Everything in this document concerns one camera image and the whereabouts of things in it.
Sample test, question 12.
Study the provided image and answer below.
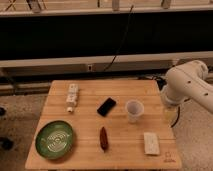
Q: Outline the white bottle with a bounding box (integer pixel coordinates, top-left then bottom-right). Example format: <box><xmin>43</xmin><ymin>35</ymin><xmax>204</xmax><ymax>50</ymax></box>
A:
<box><xmin>66</xmin><ymin>84</ymin><xmax>79</xmax><ymax>113</ymax></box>

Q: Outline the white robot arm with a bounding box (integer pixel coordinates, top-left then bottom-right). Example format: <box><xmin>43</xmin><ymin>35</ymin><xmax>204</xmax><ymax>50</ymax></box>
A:
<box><xmin>160</xmin><ymin>60</ymin><xmax>213</xmax><ymax>127</ymax></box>

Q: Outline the green ceramic bowl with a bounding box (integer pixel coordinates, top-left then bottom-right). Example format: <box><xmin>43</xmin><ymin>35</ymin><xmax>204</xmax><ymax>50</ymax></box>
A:
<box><xmin>35</xmin><ymin>120</ymin><xmax>74</xmax><ymax>160</ymax></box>

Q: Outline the white rectangular sponge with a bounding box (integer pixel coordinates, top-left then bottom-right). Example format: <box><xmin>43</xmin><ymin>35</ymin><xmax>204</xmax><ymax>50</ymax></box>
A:
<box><xmin>144</xmin><ymin>132</ymin><xmax>160</xmax><ymax>155</ymax></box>

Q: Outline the clear plastic cup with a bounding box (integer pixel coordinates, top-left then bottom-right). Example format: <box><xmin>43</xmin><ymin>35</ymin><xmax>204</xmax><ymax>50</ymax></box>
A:
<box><xmin>125</xmin><ymin>100</ymin><xmax>144</xmax><ymax>123</ymax></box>

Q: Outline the black phone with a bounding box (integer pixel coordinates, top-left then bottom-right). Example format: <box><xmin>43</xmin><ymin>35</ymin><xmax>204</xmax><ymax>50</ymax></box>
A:
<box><xmin>97</xmin><ymin>98</ymin><xmax>116</xmax><ymax>116</ymax></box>

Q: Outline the dark red chili pepper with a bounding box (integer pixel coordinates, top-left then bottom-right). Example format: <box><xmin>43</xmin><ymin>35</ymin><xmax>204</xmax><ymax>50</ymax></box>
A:
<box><xmin>100</xmin><ymin>127</ymin><xmax>108</xmax><ymax>151</ymax></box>

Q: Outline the wooden table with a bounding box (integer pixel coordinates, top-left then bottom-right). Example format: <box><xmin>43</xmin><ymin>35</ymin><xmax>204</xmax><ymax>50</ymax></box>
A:
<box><xmin>25</xmin><ymin>80</ymin><xmax>182</xmax><ymax>170</ymax></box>

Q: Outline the black cable on floor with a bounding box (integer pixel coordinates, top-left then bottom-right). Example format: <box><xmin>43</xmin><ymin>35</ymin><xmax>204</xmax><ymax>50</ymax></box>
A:
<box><xmin>170</xmin><ymin>105</ymin><xmax>181</xmax><ymax>129</ymax></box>

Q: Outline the black hanging cable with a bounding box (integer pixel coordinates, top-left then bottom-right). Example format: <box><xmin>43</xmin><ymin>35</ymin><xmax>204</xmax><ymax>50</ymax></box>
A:
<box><xmin>102</xmin><ymin>3</ymin><xmax>135</xmax><ymax>73</ymax></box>

